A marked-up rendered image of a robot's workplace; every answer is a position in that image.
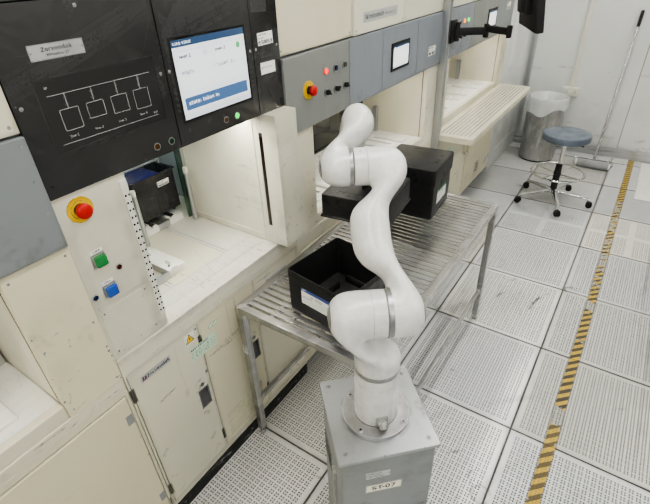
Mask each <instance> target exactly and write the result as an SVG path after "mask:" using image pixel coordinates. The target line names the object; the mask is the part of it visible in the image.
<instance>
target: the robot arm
mask: <svg viewBox="0 0 650 504"><path fill-rule="evenodd" d="M373 128H374V118H373V115H372V112H371V110H370V109H369V108H368V107H367V106H366V105H364V104H362V103H354V104H351V105H350V106H348V107H347V108H346V109H345V111H344V113H343V115H342V118H341V124H340V130H339V135H338V136H337V137H336V138H335V139H334V140H333V141H332V142H331V143H330V144H329V145H328V146H327V147H326V149H325V150H324V152H323V153H322V155H321V157H320V160H319V165H318V169H319V174H320V177H321V178H322V180H323V181H324V182H325V183H327V184H328V185H331V186H336V187H347V186H364V185H367V186H368V187H369V186H371V187H372V190H371V192H370V193H369V194H368V195H367V196H366V197H365V198H364V199H363V200H361V201H360V202H359V203H358V204H357V205H356V206H355V208H354V209H353V211H352V214H351V217H350V230H351V239H352V245H353V250H354V253H355V255H356V257H357V259H358V260H359V262H360V263H361V264H362V265H363V266H364V267H365V268H367V269H368V270H370V271H371V272H373V273H375V274H376V275H378V276H379V277H380V278H381V279H382V280H383V282H384V284H385V288H384V289H371V290H356V291H348V292H343V293H340V294H338V295H336V296H335V297H334V298H333V299H332V300H331V302H330V304H329V306H328V309H327V320H328V326H329V328H330V331H331V333H332V334H333V336H334V337H335V339H336V340H337V341H338V342H339V343H340V344H341V345H342V346H343V347H344V348H346V349H347V350H348V351H349V352H351V353H352V354H353V355H354V389H352V390H351V391H350V392H349V393H348V394H347V396H346V397H345V399H344V401H343V405H342V413H343V418H344V421H345V423H346V424H347V426H348V427H349V428H350V430H351V431H353V432H354V433H355V434H356V435H358V436H360V437H362V438H365V439H368V440H373V441H381V440H387V439H391V438H393V437H395V436H397V435H398V434H400V433H401V432H402V431H403V430H404V429H405V427H406V425H407V424H408V421H409V414H410V411H409V406H408V403H407V401H406V399H405V397H404V396H403V395H402V394H401V393H400V392H399V377H400V363H401V354H400V349H399V347H398V345H397V344H396V343H395V342H394V341H393V340H391V339H390V338H404V337H410V336H413V335H415V334H417V333H419V332H420V331H421V330H422V328H423V327H424V325H425V321H426V308H425V305H424V303H423V300H422V298H421V296H420V294H419V292H418V291H417V289H416V288H415V286H414V285H413V283H412V282H411V281H410V279H409V278H408V277H407V275H406V274H405V272H404V271H403V269H402V268H401V266H400V264H399V262H398V260H397V258H396V255H395V252H394V249H393V245H392V239H391V231H390V222H389V204H390V202H391V200H392V198H393V197H394V195H395V193H396V192H397V191H398V189H399V188H400V187H401V185H402V184H403V182H404V180H405V178H406V174H407V162H406V158H405V157H404V155H403V154H402V153H401V151H399V150H398V149H396V148H394V147H389V146H371V147H364V146H365V144H366V141H367V139H368V138H369V137H370V135H371V134H372V132H373Z"/></svg>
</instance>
